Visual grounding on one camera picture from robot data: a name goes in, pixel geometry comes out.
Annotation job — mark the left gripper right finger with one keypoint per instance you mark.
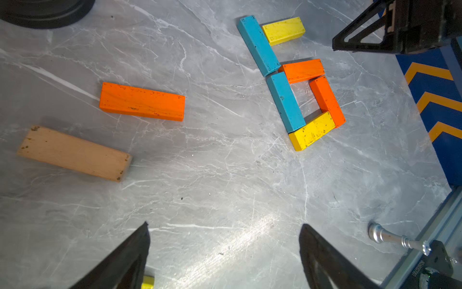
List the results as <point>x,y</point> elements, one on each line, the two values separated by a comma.
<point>325,267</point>

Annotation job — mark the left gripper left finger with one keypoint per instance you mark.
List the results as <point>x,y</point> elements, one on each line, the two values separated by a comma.
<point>124,267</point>

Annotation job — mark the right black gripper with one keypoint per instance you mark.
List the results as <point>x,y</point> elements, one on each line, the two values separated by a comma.
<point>422,26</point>

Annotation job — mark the orange block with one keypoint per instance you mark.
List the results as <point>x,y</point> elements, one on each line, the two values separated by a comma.
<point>123,99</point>
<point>326,100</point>
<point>303,70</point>

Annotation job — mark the yellow block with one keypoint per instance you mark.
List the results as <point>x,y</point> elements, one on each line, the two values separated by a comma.
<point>312,131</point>
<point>284,31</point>

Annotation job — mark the teal block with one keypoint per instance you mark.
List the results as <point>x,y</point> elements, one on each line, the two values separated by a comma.
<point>285,102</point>
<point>258,45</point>

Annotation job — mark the tan block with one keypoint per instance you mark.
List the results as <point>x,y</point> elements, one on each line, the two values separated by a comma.
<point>59,149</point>

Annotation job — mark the yellow block diagonal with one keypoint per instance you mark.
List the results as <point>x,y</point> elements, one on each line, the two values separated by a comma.
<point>148,282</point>

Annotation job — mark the silver cylinder weight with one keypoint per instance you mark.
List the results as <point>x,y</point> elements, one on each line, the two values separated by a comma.
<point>379,235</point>

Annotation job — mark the black microphone on stand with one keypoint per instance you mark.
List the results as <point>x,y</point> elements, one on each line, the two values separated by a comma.
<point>45,14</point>

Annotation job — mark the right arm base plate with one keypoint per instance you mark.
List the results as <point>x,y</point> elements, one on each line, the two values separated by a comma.
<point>434,271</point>

